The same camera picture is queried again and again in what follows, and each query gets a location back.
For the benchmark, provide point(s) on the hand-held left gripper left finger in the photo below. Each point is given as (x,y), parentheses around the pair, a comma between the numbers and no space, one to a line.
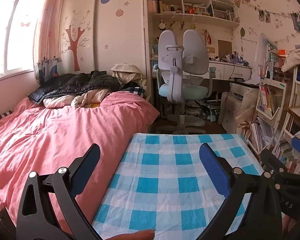
(83,170)

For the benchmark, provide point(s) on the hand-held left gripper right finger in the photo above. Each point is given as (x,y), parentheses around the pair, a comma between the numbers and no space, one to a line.
(215,167)

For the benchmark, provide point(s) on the pink duvet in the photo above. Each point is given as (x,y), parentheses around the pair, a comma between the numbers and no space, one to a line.
(52,140)

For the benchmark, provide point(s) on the blue white checkered tablecloth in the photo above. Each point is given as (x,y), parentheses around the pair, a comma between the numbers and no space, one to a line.
(170,180)

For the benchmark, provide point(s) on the pile of papers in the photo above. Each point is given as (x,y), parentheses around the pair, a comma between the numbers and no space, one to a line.
(200,111)

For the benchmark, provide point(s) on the white drawer cabinet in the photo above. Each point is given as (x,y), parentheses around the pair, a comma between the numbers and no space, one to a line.
(227,110)

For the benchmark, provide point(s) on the beige tote bag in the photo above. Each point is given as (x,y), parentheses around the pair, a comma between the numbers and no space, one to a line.
(247,105)

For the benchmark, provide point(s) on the beige blanket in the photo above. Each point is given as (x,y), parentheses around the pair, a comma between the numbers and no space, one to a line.
(65,100)

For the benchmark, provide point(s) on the white printer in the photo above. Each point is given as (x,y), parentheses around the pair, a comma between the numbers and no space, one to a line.
(242,91)

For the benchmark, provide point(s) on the black puffer jacket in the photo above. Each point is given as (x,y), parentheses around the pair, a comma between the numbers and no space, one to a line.
(77,82)

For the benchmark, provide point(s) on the beige cloth bundle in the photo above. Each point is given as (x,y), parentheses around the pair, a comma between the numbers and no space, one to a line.
(296,57)

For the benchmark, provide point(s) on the blue checkered pillow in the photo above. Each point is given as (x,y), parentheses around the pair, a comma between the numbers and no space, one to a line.
(135,90)

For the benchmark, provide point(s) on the striped bed sheet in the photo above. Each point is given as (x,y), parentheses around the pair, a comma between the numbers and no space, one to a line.
(2,113)

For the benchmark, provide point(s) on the white desk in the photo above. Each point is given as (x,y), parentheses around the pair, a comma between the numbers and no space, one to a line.
(227,70)

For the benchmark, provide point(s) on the beige pillow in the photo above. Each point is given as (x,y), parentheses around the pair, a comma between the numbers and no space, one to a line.
(127,71)

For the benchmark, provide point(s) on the white desk chair blue seat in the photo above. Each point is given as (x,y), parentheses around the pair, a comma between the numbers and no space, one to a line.
(180,62)

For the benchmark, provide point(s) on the white wardrobe tree decal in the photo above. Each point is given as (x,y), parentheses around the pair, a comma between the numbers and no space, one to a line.
(110,30)

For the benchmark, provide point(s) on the pink patterned curtain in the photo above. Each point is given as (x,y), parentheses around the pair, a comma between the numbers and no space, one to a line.
(48,30)

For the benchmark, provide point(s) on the window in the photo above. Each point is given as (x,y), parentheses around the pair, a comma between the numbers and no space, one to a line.
(15,30)

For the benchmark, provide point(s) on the white wall shelf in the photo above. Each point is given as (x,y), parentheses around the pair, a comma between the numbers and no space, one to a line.
(190,2)

